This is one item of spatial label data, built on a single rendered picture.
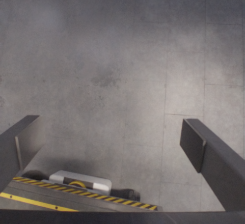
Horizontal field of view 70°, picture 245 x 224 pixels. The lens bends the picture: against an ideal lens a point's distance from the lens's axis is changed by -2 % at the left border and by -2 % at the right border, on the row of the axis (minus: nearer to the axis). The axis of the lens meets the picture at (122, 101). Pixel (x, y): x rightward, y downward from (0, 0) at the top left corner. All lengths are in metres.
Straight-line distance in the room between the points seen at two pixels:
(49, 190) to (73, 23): 0.84
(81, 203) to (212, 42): 0.92
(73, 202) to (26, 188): 0.16
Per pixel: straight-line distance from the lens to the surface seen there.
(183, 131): 0.16
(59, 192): 0.65
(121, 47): 0.97
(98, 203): 0.62
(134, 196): 0.81
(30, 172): 0.94
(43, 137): 0.17
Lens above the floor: 0.88
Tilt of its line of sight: 81 degrees down
